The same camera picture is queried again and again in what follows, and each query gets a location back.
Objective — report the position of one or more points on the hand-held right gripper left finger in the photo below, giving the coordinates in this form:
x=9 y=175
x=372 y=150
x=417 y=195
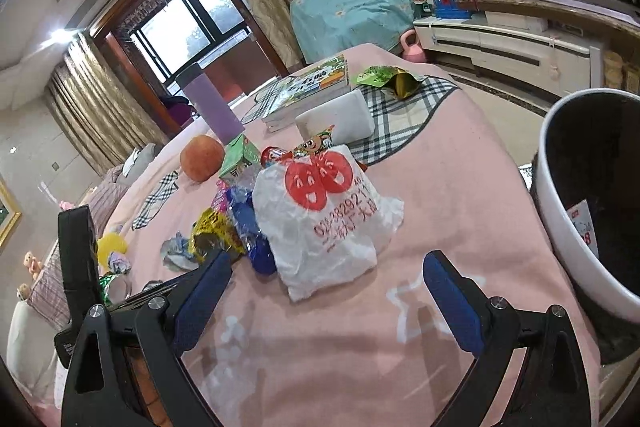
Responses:
x=200 y=307

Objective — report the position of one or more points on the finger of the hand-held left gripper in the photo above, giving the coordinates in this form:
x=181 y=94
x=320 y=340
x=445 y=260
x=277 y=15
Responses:
x=137 y=294

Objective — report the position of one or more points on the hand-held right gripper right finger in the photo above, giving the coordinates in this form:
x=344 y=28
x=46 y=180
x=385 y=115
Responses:
x=452 y=302

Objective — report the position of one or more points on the white plastic bag red print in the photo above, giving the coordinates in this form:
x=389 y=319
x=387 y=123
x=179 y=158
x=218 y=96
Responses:
x=325 y=237

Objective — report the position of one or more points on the white trash bin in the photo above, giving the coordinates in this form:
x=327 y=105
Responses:
x=555 y=187

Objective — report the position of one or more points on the green drink carton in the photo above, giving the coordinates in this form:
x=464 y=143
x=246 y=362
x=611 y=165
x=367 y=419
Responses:
x=240 y=157

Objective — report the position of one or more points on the orange snack wrapper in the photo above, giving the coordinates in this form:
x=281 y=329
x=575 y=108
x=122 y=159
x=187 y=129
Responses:
x=312 y=144

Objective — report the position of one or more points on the green foil wrapper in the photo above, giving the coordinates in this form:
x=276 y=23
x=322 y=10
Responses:
x=107 y=284

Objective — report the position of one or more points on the yellow round wrapper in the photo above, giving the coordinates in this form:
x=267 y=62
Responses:
x=107 y=244

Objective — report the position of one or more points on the crumpled paper ball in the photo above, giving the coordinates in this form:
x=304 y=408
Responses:
x=120 y=264

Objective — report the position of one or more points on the plaid pillow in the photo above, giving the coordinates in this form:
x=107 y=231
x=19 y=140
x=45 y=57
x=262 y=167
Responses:
x=50 y=287

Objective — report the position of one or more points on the small doll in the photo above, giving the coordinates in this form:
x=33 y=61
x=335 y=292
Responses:
x=32 y=264

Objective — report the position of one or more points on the crumpled silver wrapper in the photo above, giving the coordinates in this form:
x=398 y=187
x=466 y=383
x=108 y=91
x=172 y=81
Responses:
x=177 y=252

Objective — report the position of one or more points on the blue foil wrapper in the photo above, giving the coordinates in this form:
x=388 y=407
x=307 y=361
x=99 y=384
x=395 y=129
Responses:
x=255 y=252

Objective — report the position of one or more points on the gold foil wrapper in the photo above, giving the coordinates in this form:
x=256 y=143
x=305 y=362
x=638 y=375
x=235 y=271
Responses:
x=215 y=227

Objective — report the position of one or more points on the white pillow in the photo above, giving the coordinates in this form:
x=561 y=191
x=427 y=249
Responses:
x=30 y=347

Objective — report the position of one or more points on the pink purple candy wrapper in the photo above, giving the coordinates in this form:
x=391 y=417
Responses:
x=225 y=197

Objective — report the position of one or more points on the red apple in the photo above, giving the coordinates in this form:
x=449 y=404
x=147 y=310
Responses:
x=200 y=159

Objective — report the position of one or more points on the white red paper tag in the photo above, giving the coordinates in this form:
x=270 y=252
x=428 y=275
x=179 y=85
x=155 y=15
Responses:
x=585 y=227

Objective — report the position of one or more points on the red candy tube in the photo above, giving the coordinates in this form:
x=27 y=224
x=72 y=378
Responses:
x=275 y=153

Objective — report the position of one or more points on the purple clothes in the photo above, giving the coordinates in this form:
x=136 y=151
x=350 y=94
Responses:
x=177 y=114

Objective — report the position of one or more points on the purple tumbler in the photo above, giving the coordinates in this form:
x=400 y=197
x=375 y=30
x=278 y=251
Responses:
x=212 y=107

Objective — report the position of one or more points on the book with white pages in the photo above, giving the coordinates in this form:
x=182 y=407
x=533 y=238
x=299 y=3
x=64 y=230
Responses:
x=280 y=117

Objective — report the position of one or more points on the white foam block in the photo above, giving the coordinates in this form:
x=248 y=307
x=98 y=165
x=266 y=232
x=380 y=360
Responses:
x=335 y=117

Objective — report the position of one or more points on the green snack packet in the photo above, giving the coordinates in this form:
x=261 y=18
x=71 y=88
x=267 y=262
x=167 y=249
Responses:
x=380 y=77

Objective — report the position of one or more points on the stack of books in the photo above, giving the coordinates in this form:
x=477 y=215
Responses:
x=310 y=82

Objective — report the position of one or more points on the pink toy kettlebell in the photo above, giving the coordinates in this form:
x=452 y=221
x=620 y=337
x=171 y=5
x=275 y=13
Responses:
x=412 y=49

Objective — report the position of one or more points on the wooden framed window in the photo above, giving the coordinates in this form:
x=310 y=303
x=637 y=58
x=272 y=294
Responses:
x=190 y=22

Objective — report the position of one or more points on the white television cabinet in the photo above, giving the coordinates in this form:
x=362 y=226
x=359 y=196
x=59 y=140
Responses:
x=510 y=47

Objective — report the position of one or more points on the blue floral covered furniture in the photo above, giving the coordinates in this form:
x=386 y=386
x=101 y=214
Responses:
x=350 y=17

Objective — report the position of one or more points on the gold picture frame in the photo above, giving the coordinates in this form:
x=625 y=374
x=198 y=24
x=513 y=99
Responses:
x=10 y=212

